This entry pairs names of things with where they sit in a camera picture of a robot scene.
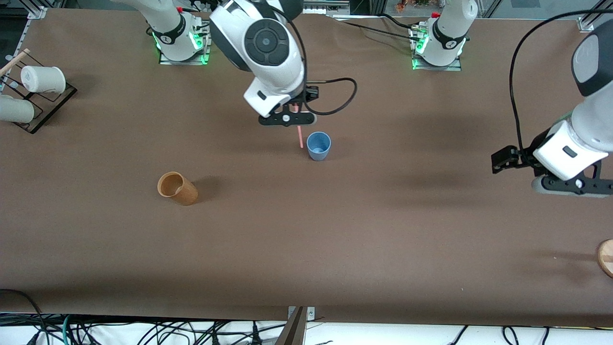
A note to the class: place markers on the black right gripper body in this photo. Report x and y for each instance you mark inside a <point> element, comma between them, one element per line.
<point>310,94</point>

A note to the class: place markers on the pink straw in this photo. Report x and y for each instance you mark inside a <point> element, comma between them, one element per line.
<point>300,136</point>

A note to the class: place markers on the blue cup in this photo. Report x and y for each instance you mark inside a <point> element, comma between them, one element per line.
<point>319,146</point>

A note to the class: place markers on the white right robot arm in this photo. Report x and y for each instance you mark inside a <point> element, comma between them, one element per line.
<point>268,48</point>

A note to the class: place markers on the brown wooden cup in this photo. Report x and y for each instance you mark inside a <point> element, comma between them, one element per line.
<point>184,191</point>

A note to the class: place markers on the black cup rack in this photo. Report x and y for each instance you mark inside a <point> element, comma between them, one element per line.
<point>52,103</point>

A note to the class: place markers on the white cup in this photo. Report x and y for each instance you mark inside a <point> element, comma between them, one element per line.
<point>45,79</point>
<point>17,110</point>

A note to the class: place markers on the grey background device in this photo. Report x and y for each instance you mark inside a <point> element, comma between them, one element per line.
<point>318,5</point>

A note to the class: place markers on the round wooden disc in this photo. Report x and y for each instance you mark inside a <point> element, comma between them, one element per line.
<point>607,258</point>

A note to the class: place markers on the dark angled bar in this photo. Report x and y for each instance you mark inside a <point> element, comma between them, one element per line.
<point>292,330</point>

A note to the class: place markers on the wooden stick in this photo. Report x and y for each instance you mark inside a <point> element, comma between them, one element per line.
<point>14,62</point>

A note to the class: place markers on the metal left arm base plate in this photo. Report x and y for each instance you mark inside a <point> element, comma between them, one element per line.
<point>436,67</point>

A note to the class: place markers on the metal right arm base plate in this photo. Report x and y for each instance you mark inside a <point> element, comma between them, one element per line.
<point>184,60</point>

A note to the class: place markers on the metal table bracket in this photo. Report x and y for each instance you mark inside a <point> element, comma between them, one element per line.
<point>311,314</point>

